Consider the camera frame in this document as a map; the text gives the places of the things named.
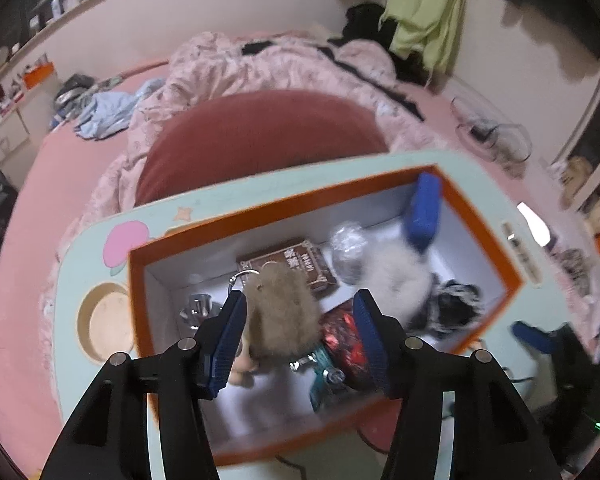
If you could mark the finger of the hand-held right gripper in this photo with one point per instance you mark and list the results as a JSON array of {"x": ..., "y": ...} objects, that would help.
[{"x": 530, "y": 336}]

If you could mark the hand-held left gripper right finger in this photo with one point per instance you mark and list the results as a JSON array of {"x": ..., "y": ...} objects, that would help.
[{"x": 375, "y": 347}]

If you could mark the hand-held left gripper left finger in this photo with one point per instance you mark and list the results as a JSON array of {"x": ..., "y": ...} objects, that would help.
[{"x": 224, "y": 347}]

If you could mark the white fluffy scrunchie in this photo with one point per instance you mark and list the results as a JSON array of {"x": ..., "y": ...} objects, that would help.
[{"x": 390, "y": 280}]

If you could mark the bubble wrap ball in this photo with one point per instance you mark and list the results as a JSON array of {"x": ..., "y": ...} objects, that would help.
[{"x": 347, "y": 250}]

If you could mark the orange cardboard box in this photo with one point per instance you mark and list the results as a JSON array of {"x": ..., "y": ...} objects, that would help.
[{"x": 290, "y": 211}]

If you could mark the mint green cartoon desktop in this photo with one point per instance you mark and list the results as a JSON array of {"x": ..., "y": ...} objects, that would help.
[{"x": 485, "y": 185}]

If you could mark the red patterned pouch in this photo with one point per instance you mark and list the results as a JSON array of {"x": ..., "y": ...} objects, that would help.
[{"x": 342, "y": 337}]

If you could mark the small metal cup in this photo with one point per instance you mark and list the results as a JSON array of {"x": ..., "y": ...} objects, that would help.
[{"x": 197, "y": 308}]

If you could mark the black and white scrunchie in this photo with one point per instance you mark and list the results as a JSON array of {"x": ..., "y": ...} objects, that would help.
[{"x": 450, "y": 305}]

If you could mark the brown printed packet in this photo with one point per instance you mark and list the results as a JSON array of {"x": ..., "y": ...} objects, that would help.
[{"x": 290, "y": 266}]

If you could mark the blue case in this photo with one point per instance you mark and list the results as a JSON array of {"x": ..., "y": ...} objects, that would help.
[{"x": 422, "y": 210}]

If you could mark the red cushion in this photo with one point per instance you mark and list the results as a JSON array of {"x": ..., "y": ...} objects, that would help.
[{"x": 260, "y": 140}]

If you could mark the pink bed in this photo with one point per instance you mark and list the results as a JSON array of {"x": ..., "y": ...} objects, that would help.
[{"x": 45, "y": 200}]

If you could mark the light blue clothing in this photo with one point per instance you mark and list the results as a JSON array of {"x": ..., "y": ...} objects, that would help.
[{"x": 105, "y": 110}]

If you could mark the long black garment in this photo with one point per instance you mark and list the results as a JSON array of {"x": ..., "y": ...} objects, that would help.
[{"x": 350, "y": 67}]

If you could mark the pink floral blanket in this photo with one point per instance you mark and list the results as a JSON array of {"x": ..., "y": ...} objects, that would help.
[{"x": 260, "y": 67}]

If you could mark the dark patterned clothing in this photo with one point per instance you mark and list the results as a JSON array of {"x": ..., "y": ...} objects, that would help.
[{"x": 75, "y": 91}]

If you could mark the white nightstand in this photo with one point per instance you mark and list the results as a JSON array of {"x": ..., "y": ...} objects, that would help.
[{"x": 10, "y": 135}]

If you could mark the black clothing pile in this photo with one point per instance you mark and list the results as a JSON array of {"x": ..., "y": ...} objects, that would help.
[{"x": 365, "y": 20}]

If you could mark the small orange box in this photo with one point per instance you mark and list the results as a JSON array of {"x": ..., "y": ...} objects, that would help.
[{"x": 37, "y": 76}]

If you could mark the dark hanging garment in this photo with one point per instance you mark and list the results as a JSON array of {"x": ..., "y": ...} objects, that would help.
[{"x": 555, "y": 0}]

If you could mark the green hanging garment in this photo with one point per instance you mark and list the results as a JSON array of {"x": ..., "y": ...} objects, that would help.
[{"x": 430, "y": 5}]

